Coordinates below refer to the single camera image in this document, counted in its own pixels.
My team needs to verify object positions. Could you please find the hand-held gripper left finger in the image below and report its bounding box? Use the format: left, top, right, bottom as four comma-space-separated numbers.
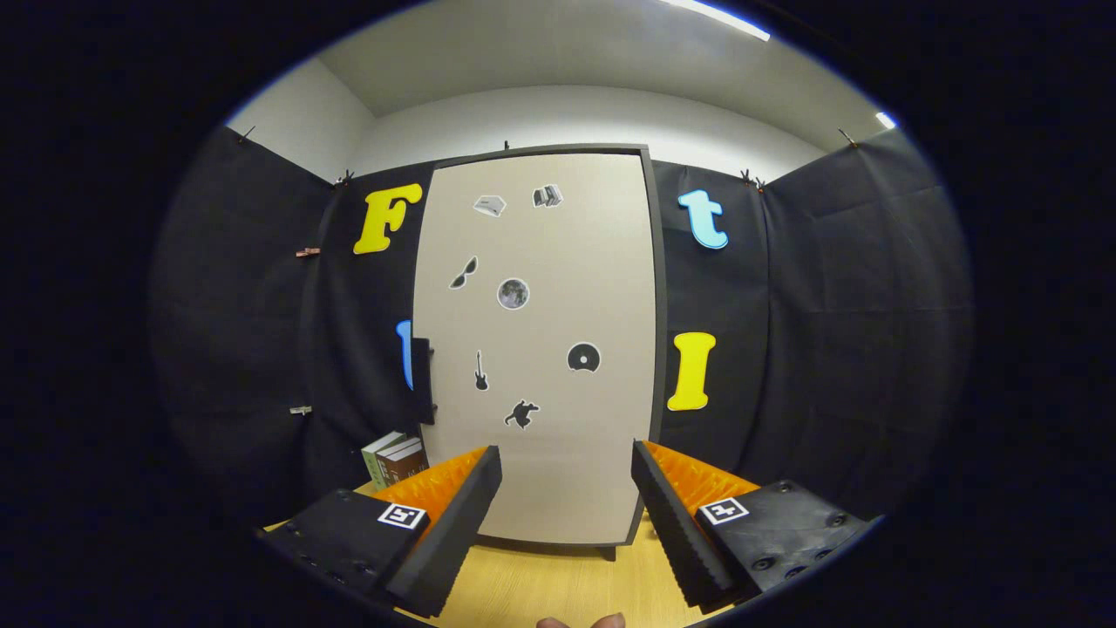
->
257, 445, 504, 620

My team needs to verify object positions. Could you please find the row of black cloth clips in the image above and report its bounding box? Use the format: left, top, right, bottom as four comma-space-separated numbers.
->
235, 126, 860, 188

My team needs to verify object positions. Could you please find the dark grey cabinet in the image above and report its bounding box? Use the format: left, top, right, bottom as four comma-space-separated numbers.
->
410, 142, 670, 562

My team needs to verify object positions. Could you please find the dark brown book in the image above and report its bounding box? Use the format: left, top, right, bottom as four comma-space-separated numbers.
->
375, 438, 419, 488

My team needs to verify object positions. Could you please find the black door handle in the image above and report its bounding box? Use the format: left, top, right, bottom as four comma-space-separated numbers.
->
410, 337, 437, 427

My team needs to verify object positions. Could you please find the black backdrop cloth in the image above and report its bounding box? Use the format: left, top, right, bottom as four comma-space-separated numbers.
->
148, 122, 976, 533

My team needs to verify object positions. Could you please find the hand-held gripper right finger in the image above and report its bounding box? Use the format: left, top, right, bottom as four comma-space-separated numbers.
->
629, 439, 881, 616

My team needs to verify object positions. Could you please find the green book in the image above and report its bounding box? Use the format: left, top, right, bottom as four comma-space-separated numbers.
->
361, 431, 406, 491

